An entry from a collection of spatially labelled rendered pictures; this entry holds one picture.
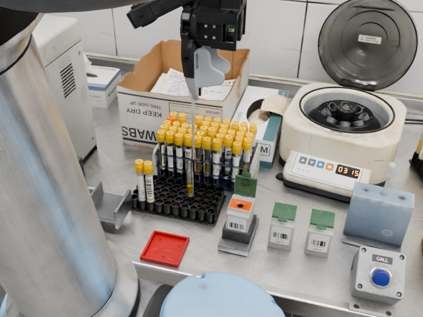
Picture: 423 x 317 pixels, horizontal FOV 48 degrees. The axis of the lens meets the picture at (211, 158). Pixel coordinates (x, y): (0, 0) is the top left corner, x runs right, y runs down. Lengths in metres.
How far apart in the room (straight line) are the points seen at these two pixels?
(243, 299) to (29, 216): 0.23
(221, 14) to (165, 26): 0.68
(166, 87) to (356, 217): 0.59
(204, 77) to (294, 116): 0.34
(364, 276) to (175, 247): 0.32
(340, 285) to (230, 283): 0.39
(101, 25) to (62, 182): 1.14
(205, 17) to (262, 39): 0.62
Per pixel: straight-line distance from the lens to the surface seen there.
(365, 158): 0.99
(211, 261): 0.84
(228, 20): 0.67
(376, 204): 0.86
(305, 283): 0.83
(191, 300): 0.45
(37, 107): 0.27
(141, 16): 0.72
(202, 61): 0.72
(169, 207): 0.91
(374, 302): 0.83
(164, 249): 0.86
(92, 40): 1.46
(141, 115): 1.07
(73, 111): 1.02
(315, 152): 1.00
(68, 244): 0.34
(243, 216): 0.82
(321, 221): 0.84
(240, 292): 0.46
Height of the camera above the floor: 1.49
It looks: 35 degrees down
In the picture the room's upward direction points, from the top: 1 degrees clockwise
